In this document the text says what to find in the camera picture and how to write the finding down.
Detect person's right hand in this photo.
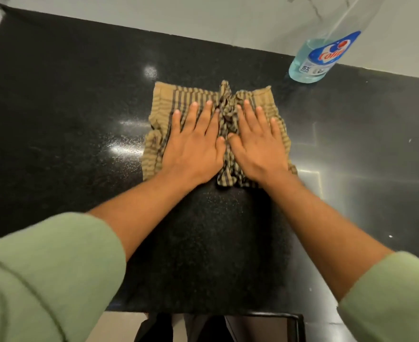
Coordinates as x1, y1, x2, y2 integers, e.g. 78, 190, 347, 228
227, 100, 291, 187

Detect person's left hand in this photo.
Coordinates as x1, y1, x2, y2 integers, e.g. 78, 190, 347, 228
162, 100, 227, 186

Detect tan checkered cleaning cloth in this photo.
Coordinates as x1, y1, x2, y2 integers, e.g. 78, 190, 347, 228
141, 80, 298, 188

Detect person's right forearm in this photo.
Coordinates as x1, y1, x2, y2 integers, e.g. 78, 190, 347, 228
263, 173, 395, 302

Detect person's left forearm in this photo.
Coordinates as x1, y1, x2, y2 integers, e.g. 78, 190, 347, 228
87, 172, 210, 262

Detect clear blue liquid spray bottle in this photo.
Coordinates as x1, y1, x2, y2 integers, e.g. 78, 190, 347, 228
289, 0, 388, 84

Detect person's dark trousers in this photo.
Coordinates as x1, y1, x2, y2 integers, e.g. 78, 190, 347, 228
134, 313, 236, 342

